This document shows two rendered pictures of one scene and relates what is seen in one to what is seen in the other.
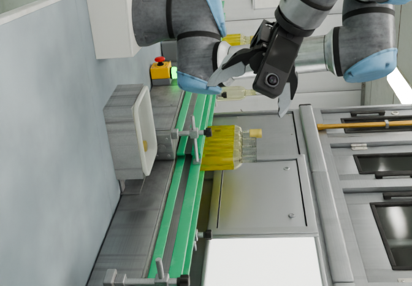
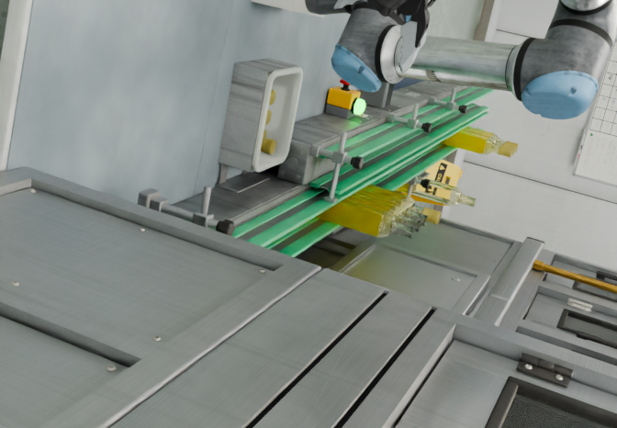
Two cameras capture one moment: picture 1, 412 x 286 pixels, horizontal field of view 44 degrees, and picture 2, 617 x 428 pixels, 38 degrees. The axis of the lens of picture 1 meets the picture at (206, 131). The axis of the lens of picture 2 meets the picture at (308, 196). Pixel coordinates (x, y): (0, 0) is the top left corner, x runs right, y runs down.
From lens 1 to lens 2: 0.67 m
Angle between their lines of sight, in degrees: 15
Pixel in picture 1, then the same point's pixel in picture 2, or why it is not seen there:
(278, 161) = (450, 269)
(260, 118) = (463, 232)
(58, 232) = (118, 127)
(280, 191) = (429, 292)
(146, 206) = (237, 202)
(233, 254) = not seen: hidden behind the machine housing
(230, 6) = (537, 157)
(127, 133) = (252, 103)
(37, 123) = not seen: outside the picture
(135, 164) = (247, 148)
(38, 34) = not seen: outside the picture
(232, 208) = not seen: hidden behind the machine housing
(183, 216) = (274, 228)
